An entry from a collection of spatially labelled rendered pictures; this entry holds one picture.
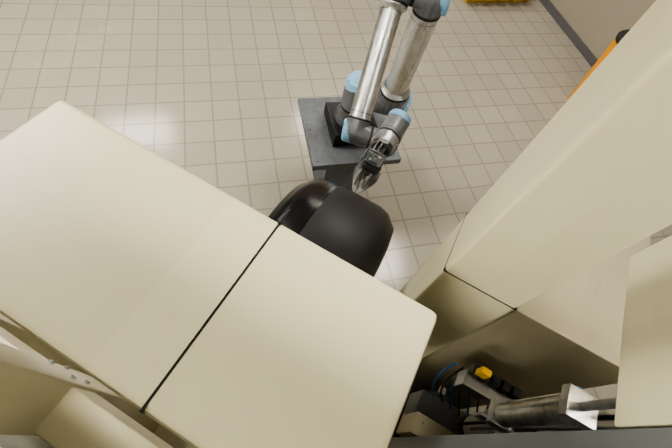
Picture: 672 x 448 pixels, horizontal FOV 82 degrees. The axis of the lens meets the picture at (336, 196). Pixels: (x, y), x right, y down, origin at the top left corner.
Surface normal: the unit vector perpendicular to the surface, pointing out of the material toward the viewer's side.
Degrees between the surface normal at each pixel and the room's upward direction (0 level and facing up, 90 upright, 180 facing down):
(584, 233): 90
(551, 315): 0
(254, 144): 0
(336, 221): 12
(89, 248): 0
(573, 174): 90
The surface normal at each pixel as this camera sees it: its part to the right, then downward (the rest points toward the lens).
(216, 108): 0.15, -0.53
